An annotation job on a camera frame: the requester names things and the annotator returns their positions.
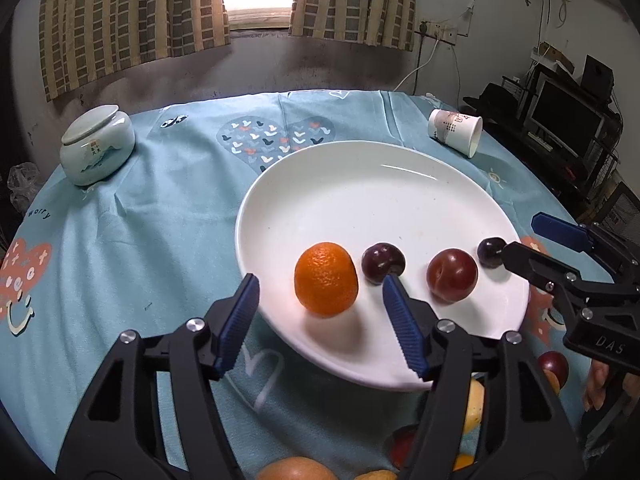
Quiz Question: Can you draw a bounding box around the orange mandarin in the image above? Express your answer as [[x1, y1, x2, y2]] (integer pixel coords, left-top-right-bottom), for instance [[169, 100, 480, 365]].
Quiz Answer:
[[294, 242, 360, 317], [256, 456, 340, 480]]

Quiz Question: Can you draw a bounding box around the white paper cup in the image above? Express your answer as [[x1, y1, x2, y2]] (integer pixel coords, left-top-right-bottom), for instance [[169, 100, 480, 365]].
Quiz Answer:
[[427, 108, 483, 158]]

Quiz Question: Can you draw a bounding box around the clear plastic bag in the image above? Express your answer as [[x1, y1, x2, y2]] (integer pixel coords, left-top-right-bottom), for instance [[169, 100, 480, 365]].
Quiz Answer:
[[7, 162, 43, 216]]

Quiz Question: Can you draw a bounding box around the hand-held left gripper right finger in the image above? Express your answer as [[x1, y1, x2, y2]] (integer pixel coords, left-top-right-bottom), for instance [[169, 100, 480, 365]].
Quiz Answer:
[[382, 275, 586, 480]]

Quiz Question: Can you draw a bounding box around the white power cable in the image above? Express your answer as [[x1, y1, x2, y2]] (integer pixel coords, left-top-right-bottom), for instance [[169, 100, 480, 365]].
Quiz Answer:
[[395, 37, 441, 92]]

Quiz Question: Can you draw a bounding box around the black monitor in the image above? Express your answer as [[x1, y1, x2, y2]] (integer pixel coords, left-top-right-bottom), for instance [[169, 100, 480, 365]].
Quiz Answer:
[[530, 77, 608, 158]]

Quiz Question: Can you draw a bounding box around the checkered curtain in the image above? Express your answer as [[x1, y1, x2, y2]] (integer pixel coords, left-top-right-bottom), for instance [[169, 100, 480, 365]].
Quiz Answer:
[[39, 0, 232, 103], [288, 0, 418, 52]]

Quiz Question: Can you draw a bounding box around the light blue printed tablecloth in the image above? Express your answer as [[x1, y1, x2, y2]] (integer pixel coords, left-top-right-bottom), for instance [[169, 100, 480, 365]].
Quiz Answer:
[[0, 89, 623, 480]]

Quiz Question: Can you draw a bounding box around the black speaker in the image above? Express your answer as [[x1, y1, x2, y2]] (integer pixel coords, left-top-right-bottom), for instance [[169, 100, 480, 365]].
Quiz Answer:
[[582, 55, 615, 103]]

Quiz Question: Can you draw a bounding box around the white wall power strip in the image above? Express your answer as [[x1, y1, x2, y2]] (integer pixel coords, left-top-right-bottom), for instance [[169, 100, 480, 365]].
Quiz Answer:
[[419, 20, 458, 45]]

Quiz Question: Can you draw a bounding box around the dark purple plum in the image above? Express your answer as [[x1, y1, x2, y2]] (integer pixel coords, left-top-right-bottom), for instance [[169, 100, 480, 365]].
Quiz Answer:
[[476, 236, 508, 269], [361, 242, 407, 287]]

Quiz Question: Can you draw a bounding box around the person's right hand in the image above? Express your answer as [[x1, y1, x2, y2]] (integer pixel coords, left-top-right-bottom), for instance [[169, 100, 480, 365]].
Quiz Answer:
[[582, 359, 611, 412]]

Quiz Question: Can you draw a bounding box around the pale yellow round fruit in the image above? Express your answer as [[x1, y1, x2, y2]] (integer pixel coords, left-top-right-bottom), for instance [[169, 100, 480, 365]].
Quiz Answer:
[[462, 380, 486, 435]]

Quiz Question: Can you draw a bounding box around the red plum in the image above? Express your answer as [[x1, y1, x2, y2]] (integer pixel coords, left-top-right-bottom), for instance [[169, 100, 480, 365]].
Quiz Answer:
[[426, 247, 479, 305], [536, 351, 570, 390], [389, 427, 418, 471]]

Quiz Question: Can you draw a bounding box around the white oval plate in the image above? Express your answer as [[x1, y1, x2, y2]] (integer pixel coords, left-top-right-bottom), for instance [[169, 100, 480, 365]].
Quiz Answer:
[[235, 140, 532, 393]]

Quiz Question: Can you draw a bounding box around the cardboard box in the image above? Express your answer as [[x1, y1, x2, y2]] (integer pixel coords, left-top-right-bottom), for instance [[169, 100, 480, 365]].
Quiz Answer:
[[531, 42, 576, 73]]

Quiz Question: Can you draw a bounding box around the black media stand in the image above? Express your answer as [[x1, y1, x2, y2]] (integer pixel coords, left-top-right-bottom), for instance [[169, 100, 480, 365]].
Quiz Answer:
[[462, 67, 626, 211]]

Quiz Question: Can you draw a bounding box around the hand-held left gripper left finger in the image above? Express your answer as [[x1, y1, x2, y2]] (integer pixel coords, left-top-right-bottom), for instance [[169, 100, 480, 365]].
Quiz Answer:
[[55, 274, 261, 480]]

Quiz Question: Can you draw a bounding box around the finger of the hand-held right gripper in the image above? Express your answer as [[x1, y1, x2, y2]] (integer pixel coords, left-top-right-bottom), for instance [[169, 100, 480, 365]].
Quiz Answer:
[[501, 241, 596, 306], [531, 212, 640, 286]]

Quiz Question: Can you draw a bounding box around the pale green ceramic jar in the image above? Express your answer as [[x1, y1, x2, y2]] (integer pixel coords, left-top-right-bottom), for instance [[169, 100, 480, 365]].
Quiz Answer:
[[59, 104, 136, 187]]

